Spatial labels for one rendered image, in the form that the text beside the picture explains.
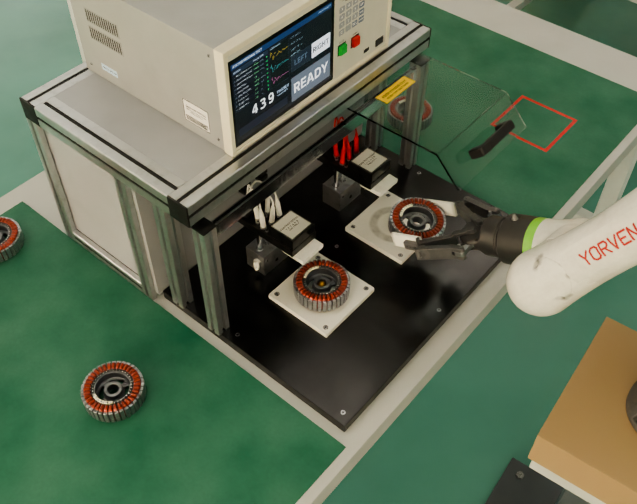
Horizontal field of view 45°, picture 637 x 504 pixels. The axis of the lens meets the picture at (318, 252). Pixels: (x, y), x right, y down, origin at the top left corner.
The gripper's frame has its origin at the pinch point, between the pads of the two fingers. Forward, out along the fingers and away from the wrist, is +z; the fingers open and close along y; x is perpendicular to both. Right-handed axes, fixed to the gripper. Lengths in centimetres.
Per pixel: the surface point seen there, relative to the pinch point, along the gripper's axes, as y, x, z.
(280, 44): -14.8, 44.9, 3.0
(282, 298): -26.2, -2.9, 15.9
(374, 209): 5.3, -2.8, 16.8
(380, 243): -2.0, -5.7, 10.4
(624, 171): 93, -46, 5
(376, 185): 3.0, 5.5, 11.3
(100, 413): -66, 1, 23
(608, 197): 93, -56, 11
